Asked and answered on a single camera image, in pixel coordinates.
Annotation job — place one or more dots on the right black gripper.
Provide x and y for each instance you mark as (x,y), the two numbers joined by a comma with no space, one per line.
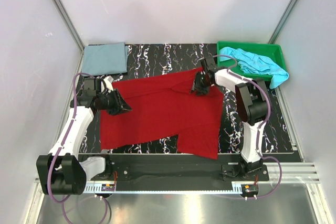
(201,91)

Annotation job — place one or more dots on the green plastic bin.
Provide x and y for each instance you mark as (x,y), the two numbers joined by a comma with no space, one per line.
(270,50)

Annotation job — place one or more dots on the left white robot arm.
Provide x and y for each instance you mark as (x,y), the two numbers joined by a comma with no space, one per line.
(73,140)

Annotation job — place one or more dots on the crumpled cyan t shirt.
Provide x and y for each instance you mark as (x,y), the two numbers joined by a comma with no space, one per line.
(251,63)

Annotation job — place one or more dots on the folded grey-blue t shirt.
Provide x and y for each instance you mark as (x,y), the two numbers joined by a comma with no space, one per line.
(105,59)

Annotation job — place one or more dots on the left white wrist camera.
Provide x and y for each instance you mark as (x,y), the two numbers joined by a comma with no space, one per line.
(108,80)

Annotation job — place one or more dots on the red t shirt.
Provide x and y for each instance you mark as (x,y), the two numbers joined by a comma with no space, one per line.
(164,106)

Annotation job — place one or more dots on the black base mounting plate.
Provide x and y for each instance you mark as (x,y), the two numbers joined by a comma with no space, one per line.
(149,173)

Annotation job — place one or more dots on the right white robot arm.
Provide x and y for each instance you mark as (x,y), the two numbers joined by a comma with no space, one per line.
(253,107)

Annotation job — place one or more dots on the aluminium rail frame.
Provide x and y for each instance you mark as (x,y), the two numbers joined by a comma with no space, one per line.
(286,173)

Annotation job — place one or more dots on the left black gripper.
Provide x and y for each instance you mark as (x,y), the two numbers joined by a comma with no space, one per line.
(119,103)

